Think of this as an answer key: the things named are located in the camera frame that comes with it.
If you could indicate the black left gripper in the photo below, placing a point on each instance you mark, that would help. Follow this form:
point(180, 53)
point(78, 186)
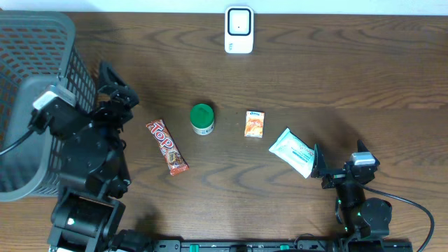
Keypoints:
point(109, 106)

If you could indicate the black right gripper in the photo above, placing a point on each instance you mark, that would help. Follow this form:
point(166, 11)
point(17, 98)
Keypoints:
point(320, 170)

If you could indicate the mint Zappy wipes pack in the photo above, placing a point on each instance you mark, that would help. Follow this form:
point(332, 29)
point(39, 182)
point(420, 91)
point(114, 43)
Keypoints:
point(292, 150)

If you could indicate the green lid jar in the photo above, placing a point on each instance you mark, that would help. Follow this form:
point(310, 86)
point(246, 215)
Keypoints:
point(202, 119)

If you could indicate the red Top chocolate bar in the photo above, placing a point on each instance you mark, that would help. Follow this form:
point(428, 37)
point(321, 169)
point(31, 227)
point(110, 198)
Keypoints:
point(175, 161)

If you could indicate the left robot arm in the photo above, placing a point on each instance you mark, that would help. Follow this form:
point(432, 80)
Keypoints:
point(94, 174)

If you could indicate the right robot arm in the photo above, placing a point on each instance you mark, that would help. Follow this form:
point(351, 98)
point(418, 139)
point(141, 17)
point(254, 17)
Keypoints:
point(366, 219)

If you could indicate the white barcode scanner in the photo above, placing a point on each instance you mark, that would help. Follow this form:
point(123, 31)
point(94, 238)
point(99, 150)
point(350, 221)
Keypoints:
point(239, 30)

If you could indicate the grey plastic mesh basket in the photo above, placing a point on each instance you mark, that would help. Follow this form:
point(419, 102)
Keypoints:
point(37, 50)

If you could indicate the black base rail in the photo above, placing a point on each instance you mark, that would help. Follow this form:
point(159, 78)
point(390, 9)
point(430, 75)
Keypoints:
point(303, 244)

